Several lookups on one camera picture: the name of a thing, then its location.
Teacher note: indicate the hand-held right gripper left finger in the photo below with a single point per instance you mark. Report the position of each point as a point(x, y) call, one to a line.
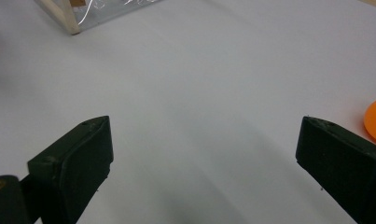
point(73, 168)

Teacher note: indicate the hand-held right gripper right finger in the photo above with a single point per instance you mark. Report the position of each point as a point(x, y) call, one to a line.
point(347, 161)

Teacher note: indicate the clear bag with beige trim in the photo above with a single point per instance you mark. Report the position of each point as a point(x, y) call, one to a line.
point(67, 15)

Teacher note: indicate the wooden table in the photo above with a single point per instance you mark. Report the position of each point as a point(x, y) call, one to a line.
point(375, 2)

